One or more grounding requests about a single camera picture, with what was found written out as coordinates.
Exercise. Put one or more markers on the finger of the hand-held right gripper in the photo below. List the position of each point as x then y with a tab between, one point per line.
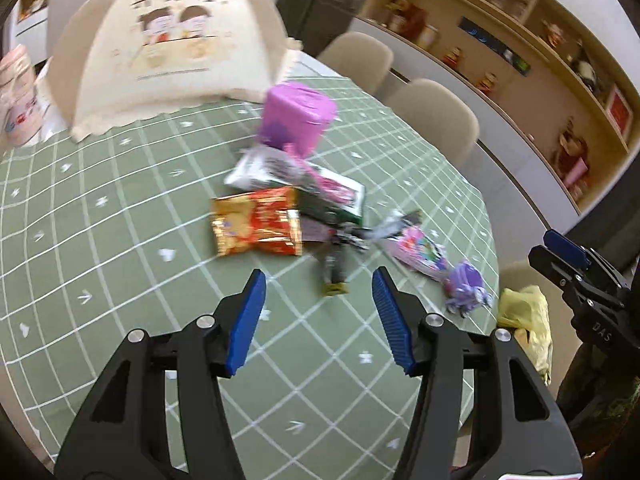
565	247
545	260

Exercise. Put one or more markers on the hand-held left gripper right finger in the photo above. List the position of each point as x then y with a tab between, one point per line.
395	325

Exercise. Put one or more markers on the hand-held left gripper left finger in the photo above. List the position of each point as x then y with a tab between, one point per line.
245	325

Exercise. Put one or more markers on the yellow plastic bin bag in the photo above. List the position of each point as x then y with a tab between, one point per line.
525	310

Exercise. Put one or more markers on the clear pink wrapper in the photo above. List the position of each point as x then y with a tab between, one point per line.
415	247

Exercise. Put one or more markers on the dark wrapper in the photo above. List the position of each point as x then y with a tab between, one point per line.
332	265

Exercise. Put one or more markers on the red and gold snack packet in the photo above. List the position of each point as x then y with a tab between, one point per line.
255	220

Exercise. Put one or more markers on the green snack packet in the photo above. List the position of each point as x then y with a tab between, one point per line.
335	197

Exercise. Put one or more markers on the white snack packet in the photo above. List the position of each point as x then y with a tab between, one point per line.
260	167

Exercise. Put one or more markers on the person's right forearm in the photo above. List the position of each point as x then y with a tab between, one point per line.
600	395

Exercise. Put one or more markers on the wrapped pink flower bouquet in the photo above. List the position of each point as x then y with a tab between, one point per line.
572	160

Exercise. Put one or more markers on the green checked tablecloth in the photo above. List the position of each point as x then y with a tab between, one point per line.
150	270

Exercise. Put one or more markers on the white base cabinets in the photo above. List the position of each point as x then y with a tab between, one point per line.
500	150

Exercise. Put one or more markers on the panda plush toy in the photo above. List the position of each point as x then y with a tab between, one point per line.
586	74

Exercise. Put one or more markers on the small seated figurine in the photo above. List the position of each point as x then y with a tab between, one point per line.
487	84
452	57

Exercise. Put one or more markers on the red figurine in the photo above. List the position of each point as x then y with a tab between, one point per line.
554	34

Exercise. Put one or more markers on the black power strip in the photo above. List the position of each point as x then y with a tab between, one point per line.
492	45

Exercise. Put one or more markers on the purple plastic box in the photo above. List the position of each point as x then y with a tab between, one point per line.
295	115

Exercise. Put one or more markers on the white cup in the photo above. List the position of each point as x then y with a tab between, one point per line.
428	37

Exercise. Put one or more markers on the beige folding food cover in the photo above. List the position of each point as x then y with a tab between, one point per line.
175	60

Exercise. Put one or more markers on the dried flower bouquet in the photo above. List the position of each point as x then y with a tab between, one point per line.
405	12

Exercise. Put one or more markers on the pink water bottle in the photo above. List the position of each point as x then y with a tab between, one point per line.
20	95

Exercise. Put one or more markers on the dark glass cabinet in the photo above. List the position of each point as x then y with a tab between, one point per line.
325	0

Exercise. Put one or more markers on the red picture frame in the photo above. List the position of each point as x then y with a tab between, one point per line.
620	109

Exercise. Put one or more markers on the wooden wall shelf unit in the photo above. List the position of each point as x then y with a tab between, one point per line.
540	85

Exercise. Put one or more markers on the lit wall niche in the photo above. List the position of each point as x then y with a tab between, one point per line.
34	4

